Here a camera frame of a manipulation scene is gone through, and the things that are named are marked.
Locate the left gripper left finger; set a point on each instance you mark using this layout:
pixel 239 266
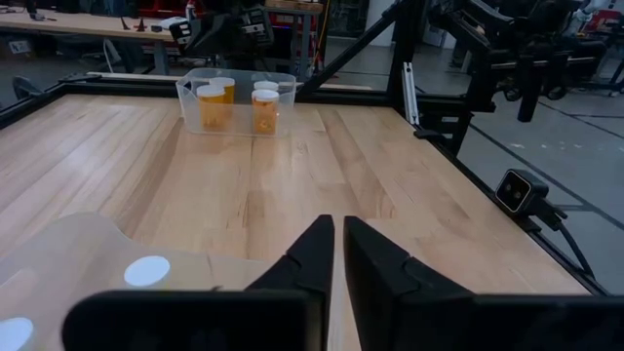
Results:
pixel 302 273

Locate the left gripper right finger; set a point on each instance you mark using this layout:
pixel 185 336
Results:
pixel 390 292

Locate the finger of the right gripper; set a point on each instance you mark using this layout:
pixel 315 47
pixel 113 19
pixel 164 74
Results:
pixel 223 44
pixel 212 44

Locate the small pale pill bottle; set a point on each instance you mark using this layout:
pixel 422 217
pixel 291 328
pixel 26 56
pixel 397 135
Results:
pixel 146 270

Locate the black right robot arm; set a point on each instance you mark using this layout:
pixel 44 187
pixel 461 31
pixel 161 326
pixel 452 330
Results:
pixel 229 62

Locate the neighbouring station black robot arm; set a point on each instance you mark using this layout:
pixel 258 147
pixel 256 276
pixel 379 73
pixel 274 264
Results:
pixel 526 49

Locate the clear plastic bin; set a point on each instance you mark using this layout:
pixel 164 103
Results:
pixel 73 253
pixel 190 113

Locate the wooden shelf board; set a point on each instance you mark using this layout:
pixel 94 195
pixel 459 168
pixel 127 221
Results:
pixel 292 6

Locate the light wooden workbench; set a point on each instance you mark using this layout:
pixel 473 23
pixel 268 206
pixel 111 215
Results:
pixel 73 23

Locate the black aluminium table frame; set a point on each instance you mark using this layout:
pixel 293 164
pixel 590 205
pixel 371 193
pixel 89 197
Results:
pixel 404 29

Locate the small table-edge camera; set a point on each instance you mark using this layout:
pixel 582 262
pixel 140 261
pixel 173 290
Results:
pixel 514 190

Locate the silver aluminium bracket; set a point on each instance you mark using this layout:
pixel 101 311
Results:
pixel 410 92

